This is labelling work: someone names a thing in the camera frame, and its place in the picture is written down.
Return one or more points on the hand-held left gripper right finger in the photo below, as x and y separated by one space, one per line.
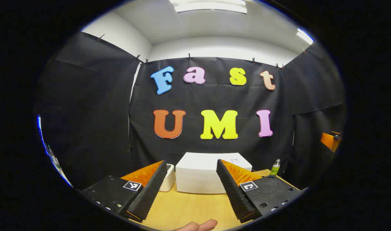
234 192

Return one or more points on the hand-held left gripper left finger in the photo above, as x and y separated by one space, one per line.
150 192

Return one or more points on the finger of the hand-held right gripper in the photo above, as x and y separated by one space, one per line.
328 141

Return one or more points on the white microwave oven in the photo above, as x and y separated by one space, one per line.
198 176

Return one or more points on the white toaster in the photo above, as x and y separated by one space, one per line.
169 179

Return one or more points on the green drink bottle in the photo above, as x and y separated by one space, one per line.
275 168

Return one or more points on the black backdrop cloth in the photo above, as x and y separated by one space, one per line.
96 112

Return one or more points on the small ceiling light panel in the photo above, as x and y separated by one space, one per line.
304 36

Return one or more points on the large ceiling light panel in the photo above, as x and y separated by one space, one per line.
211 5

